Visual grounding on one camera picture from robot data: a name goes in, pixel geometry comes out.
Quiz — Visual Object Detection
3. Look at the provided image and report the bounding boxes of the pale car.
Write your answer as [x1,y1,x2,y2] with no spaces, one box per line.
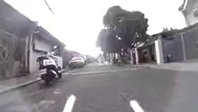
[67,55,87,70]

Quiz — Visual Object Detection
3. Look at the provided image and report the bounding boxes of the grey wall with gate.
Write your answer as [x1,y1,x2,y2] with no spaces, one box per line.
[153,24,198,65]

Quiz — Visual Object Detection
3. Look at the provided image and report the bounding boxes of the low buildings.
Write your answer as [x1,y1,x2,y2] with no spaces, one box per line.
[129,37,159,66]

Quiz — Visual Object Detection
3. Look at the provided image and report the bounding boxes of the white building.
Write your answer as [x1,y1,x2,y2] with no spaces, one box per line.
[24,23,69,75]

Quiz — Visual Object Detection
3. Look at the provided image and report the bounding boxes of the metal gate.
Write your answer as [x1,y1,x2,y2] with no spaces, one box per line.
[0,14,31,81]

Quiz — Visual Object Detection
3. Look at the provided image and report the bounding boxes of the grey asphalt road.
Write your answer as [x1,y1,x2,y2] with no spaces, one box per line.
[0,56,198,112]

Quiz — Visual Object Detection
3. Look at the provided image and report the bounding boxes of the large round tree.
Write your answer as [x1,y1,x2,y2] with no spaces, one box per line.
[93,2,152,65]

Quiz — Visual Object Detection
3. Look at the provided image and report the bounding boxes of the overhead wires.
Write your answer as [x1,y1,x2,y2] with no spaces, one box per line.
[42,0,55,16]

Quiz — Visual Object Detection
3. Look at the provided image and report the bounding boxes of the robot's own part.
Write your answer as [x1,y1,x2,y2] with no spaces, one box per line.
[57,94,78,112]
[129,99,148,112]

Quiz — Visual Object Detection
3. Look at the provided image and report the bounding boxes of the parked scooter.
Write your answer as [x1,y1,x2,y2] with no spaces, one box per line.
[35,54,64,86]

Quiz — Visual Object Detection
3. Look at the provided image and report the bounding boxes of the grey pavement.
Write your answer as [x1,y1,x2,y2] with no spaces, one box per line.
[0,67,72,97]

